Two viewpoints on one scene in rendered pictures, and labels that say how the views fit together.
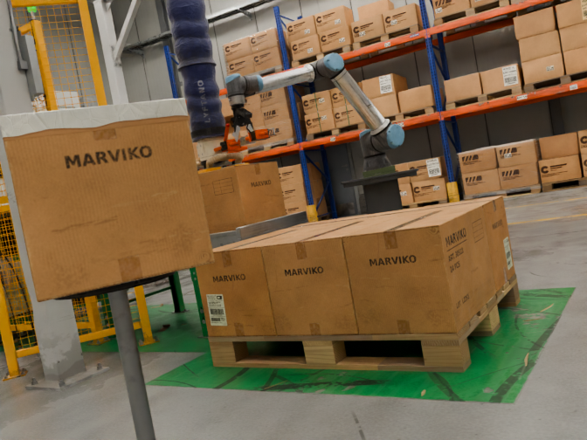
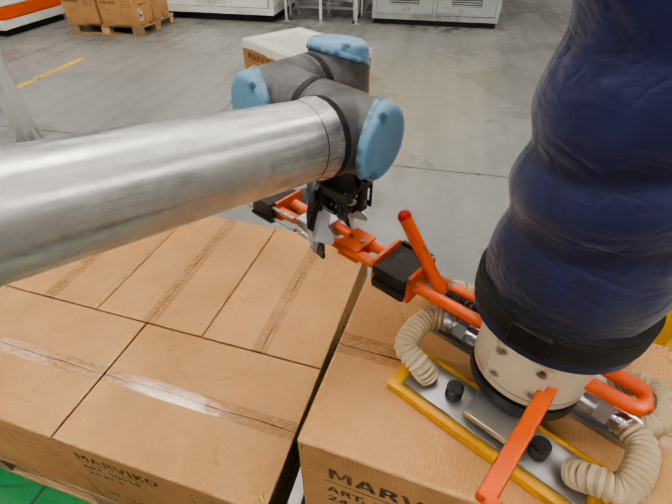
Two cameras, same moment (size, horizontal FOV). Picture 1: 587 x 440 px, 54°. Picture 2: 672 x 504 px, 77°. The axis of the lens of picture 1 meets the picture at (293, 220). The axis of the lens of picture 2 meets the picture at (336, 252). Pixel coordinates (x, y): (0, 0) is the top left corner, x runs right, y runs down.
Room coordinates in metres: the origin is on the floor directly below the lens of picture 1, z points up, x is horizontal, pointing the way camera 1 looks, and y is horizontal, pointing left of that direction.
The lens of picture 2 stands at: (3.92, 0.01, 1.60)
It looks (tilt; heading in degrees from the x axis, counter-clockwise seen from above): 40 degrees down; 164
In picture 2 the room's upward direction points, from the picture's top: straight up
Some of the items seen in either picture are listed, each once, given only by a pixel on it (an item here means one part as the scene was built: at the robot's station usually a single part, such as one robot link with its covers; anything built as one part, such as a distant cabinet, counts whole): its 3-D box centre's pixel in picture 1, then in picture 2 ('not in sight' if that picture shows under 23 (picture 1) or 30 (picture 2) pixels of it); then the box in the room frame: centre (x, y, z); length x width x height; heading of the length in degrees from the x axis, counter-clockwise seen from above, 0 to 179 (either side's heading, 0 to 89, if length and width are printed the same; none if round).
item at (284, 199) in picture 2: (258, 134); (277, 199); (3.11, 0.10, 1.08); 0.08 x 0.07 x 0.05; 32
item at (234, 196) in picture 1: (225, 202); (476, 443); (3.61, 0.40, 0.75); 0.60 x 0.40 x 0.40; 54
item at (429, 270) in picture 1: (359, 264); (179, 338); (2.80, -0.28, 0.34); 1.20 x 1.00 x 0.40; 57
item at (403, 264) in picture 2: (230, 145); (402, 270); (3.41, 0.28, 1.08); 0.10 x 0.08 x 0.06; 122
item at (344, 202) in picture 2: (238, 116); (341, 179); (3.30, 0.20, 1.22); 0.09 x 0.08 x 0.12; 31
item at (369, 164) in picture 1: (376, 161); not in sight; (3.95, -0.62, 0.84); 0.19 x 0.19 x 0.10
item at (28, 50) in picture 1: (24, 69); not in sight; (3.06, 1.24, 1.62); 0.20 x 0.05 x 0.30; 57
